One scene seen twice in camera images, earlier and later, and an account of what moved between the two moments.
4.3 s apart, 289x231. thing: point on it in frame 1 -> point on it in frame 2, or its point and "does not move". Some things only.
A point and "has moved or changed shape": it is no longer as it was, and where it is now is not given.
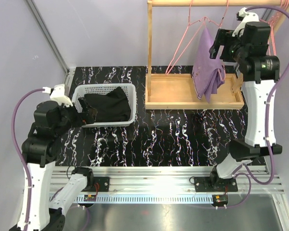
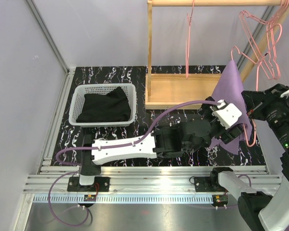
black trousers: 111,106 does not move
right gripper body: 231,44 -> 263,109
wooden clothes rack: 169,91 does not move
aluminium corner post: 48,36 does not move
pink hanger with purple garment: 210,73 has moved or changed shape
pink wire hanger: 203,19 has moved or changed shape
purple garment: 208,74 -> 229,88
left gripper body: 75,118 -> 218,131
